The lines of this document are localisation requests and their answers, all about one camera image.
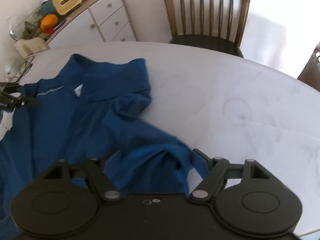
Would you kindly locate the far wooden chair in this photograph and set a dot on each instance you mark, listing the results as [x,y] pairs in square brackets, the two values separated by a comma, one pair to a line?
[210,24]

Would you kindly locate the yellow green radio box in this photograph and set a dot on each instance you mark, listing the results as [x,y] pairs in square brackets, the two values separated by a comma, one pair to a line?
[58,7]

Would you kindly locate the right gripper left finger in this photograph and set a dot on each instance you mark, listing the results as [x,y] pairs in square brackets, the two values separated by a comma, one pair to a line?
[103,186]

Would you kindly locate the glass fish bowl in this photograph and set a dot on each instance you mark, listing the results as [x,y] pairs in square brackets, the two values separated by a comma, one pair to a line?
[25,25]

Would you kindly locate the white drawer sideboard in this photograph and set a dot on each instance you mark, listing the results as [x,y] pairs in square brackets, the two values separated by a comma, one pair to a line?
[95,21]

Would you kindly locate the blue zip sweatshirt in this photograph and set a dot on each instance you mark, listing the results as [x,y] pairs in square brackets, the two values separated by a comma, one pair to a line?
[91,110]

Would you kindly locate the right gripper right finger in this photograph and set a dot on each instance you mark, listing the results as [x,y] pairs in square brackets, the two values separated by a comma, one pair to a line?
[213,173]

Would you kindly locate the dark framed eyeglasses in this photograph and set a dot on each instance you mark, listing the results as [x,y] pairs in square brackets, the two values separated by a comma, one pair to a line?
[18,68]

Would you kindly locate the light wooden stand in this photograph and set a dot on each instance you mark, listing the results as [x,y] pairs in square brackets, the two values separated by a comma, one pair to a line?
[29,47]

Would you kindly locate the orange round plush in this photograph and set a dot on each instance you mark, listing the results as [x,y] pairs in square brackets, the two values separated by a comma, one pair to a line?
[49,22]

